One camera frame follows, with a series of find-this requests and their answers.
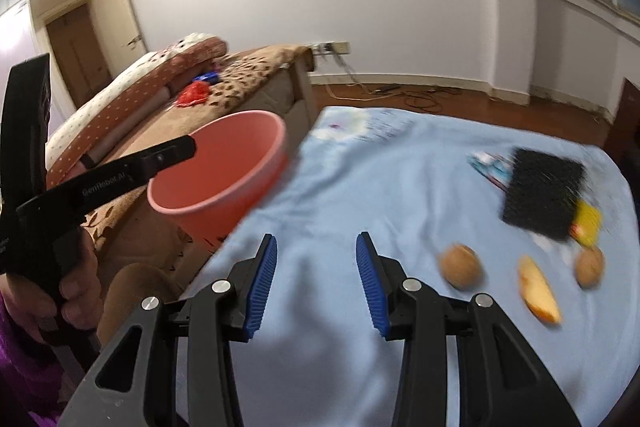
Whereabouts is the black foam net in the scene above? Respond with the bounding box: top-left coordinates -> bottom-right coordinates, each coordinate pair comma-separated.
501,148 -> 585,242

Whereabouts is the purple sleeve forearm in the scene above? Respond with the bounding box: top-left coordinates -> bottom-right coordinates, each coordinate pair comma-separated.
1,301 -> 64,426

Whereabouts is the pink plastic trash bin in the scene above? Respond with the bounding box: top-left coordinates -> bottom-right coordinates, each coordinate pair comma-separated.
148,110 -> 288,249

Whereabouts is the left hand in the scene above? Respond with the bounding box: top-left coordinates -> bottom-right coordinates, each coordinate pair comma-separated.
1,230 -> 103,343

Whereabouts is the red dotted folded quilt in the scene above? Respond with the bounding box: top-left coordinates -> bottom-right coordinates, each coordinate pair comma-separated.
46,34 -> 228,187

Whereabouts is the red plastic bag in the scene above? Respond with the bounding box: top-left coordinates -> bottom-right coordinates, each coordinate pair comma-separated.
175,81 -> 210,107

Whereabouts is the brown walnut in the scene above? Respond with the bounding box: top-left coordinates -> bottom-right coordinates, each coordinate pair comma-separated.
574,247 -> 605,289
438,244 -> 484,291

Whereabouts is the blue small packet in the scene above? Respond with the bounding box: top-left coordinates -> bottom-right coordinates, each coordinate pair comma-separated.
193,72 -> 220,84

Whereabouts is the wooden door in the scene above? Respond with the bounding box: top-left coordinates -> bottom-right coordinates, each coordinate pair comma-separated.
46,4 -> 113,108

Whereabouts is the brown leaf pattern bed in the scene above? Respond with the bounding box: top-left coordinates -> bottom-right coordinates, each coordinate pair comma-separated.
44,44 -> 319,268

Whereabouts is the blue silver snack wrapper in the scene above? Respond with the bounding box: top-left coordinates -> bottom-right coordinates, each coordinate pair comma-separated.
468,152 -> 513,192

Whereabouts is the orange peel piece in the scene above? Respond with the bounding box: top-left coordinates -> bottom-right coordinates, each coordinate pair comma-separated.
518,256 -> 562,326

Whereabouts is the light blue floral tablecloth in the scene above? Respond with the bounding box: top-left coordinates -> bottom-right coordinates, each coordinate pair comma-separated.
189,107 -> 639,426

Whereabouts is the yellow foam net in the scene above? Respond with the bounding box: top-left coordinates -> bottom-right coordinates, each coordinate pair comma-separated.
570,199 -> 602,248

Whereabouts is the cable on floor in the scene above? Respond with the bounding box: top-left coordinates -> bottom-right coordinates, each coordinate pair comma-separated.
324,53 -> 464,113

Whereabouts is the wall power strip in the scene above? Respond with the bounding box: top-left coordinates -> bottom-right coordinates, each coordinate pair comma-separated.
310,41 -> 350,55

